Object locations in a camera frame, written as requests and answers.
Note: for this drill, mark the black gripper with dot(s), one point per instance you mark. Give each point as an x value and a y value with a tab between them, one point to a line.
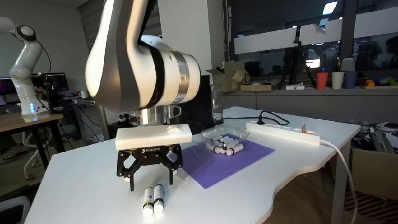
149	156

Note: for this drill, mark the white battery with green end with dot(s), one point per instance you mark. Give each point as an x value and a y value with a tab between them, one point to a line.
158	198

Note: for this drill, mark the white marker pen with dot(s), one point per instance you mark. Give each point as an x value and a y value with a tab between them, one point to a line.
148	201

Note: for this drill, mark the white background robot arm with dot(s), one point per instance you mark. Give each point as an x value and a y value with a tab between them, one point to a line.
24	70

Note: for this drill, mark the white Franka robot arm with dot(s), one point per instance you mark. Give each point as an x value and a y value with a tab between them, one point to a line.
124	63

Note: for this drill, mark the clear plastic bowl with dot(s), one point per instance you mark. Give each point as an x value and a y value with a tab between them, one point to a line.
243	134

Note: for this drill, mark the clear plastic lid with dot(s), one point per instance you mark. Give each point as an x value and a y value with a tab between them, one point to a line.
194	166

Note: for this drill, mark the white battery in pile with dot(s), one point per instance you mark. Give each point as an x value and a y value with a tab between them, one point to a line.
233	144
218	150
227	139
233	151

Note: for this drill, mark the black coffee machine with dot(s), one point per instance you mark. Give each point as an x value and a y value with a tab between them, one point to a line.
202	108

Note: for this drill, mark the purple mat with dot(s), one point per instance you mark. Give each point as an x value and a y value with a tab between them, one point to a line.
231	160

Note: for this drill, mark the white metal cabinet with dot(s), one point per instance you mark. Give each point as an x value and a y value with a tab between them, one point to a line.
88	119

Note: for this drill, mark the open cardboard box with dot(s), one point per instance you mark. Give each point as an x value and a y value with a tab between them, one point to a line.
227	76

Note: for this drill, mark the flat cardboard box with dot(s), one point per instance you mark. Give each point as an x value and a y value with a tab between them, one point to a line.
255	88

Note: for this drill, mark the wooden side table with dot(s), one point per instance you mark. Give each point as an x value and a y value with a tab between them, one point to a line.
24	122

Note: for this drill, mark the white chair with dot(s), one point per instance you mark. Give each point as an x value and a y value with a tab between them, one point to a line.
12	210

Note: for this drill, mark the grey roller blind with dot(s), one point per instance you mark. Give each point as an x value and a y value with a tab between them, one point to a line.
88	17

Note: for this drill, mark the red cup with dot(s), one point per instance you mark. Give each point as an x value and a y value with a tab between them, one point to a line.
322	81

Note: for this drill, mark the white cup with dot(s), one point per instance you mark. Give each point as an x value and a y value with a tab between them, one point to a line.
337	80

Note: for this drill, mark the blue cup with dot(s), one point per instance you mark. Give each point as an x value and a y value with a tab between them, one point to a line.
349	80

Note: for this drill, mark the tan chair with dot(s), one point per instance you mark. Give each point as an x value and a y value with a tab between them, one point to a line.
373	178

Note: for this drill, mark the yellow toy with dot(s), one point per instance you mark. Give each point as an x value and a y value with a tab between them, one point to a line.
369	84

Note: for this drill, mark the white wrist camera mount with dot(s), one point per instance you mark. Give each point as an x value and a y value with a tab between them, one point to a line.
153	136

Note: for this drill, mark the white power strip orange switch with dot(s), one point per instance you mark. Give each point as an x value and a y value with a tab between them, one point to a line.
286	132

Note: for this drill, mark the black camera tripod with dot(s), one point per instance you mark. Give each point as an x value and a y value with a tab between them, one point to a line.
297	54

